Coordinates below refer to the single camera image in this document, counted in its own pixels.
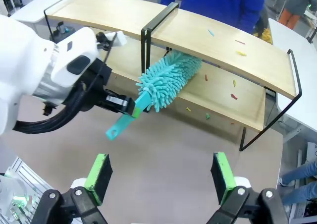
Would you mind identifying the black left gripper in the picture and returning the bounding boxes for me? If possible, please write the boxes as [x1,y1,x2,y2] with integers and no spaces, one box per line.
[73,59,142,118]

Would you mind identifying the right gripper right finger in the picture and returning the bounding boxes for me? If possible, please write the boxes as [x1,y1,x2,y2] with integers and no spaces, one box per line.
[206,152,290,224]

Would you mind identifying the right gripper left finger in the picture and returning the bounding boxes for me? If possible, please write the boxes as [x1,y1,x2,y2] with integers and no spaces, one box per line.
[31,153,114,224]

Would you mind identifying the teal chenille duster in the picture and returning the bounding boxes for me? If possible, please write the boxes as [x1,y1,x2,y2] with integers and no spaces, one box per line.
[105,49,204,142]

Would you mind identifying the person's left forearm blue sleeve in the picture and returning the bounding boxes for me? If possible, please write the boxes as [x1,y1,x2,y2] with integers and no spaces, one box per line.
[243,7,264,34]

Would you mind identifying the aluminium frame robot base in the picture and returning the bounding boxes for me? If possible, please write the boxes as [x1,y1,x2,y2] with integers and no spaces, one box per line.
[0,155,54,224]

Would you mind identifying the person in blue jeans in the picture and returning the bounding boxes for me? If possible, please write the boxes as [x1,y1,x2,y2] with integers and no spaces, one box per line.
[278,159,317,206]

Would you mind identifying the small black teal gadget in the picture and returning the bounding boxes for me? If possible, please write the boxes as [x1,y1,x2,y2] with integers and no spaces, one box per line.
[55,21,70,35]

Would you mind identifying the large white side table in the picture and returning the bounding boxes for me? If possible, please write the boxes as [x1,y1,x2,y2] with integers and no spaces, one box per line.
[268,17,317,143]

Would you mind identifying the person in blue coat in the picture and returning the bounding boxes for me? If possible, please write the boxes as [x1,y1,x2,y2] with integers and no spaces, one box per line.
[160,0,266,35]

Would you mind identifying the yellow garment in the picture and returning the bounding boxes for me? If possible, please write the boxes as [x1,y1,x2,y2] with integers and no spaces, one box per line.
[255,23,273,46]

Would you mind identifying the black tripod stand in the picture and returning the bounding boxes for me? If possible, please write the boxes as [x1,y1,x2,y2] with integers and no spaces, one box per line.
[305,23,317,45]

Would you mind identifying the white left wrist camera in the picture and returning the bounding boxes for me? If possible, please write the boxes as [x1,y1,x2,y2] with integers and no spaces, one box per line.
[95,30,127,52]

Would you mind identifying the black sleeved cable bundle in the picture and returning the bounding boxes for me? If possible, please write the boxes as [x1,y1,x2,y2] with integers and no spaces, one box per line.
[12,81,86,135]

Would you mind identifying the wooden shelf unit black frame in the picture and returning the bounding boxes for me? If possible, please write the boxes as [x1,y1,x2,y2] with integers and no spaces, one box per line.
[44,0,179,113]
[144,2,303,152]

